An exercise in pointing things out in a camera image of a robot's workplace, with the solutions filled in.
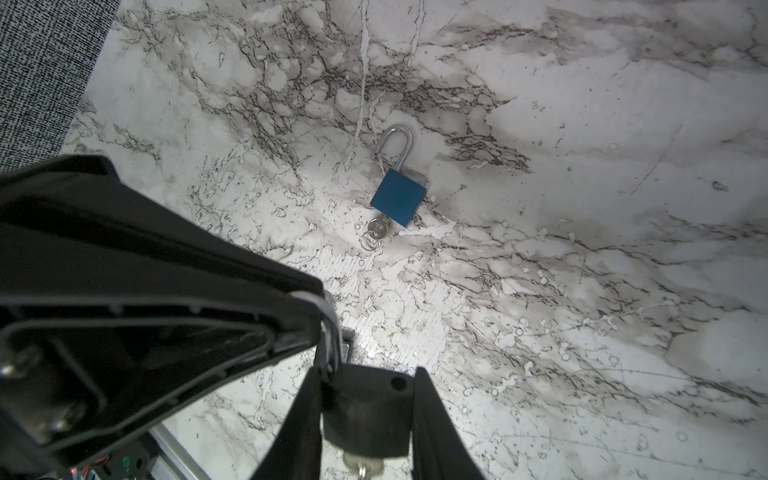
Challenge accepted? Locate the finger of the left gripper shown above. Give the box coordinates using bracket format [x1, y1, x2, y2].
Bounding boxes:
[1, 292, 336, 474]
[1, 154, 324, 295]

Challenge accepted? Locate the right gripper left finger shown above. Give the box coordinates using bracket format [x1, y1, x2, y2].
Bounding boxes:
[252, 367, 322, 480]

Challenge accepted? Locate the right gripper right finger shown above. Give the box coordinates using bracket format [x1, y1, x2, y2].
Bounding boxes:
[412, 367, 483, 480]

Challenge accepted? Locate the small black padlock top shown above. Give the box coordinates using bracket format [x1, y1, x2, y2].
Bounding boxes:
[312, 297, 413, 479]

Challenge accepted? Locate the blue padlock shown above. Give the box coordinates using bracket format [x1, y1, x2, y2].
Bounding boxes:
[361, 123, 426, 251]

